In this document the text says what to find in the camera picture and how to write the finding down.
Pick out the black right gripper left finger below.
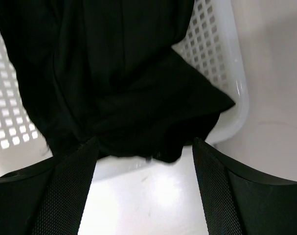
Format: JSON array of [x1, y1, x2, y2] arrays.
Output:
[[0, 138, 99, 235]]

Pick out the white plastic lattice basket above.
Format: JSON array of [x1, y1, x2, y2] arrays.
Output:
[[0, 0, 249, 176]]

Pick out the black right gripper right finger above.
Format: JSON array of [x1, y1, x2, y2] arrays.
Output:
[[192, 139, 297, 235]]

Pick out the black pleated skirt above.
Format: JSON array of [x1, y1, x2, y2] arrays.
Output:
[[0, 0, 235, 163]]

